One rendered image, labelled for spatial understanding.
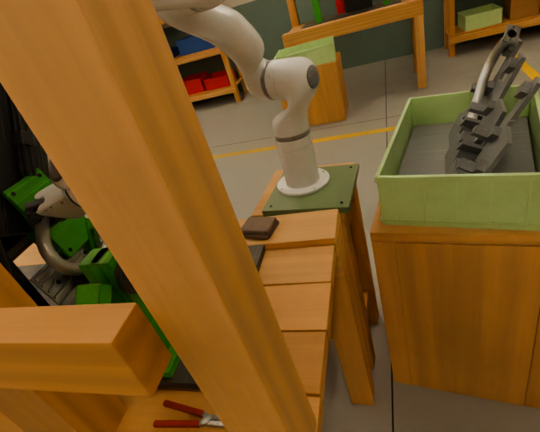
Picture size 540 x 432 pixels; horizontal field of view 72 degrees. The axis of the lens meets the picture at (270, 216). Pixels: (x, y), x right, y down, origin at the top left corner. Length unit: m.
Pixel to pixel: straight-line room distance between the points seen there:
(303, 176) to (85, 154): 1.01
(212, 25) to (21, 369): 0.82
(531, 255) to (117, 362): 1.05
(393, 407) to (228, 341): 1.35
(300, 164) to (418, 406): 1.05
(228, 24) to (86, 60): 0.77
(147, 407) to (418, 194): 0.84
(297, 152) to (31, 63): 1.00
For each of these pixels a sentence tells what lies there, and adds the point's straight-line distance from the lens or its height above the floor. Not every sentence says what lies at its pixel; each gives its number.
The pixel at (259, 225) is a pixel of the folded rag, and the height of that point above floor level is 0.93.
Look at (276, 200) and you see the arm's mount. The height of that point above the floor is 0.87.
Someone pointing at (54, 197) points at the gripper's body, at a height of 1.25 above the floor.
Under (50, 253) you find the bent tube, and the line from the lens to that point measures 0.98.
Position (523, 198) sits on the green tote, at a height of 0.89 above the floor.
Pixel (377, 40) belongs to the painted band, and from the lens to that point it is 6.24.
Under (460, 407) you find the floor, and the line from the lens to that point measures 1.73.
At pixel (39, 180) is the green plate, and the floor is 1.25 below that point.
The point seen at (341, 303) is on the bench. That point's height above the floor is 0.60.
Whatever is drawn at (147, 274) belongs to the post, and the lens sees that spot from 0.37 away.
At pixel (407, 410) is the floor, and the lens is 1.71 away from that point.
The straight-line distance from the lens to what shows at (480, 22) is 5.79.
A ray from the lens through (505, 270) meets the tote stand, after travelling 1.24.
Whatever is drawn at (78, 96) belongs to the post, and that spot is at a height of 1.47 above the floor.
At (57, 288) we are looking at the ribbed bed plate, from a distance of 1.04.
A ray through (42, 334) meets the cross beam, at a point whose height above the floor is 1.27.
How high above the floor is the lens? 1.51
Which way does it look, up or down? 32 degrees down
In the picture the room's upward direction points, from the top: 18 degrees counter-clockwise
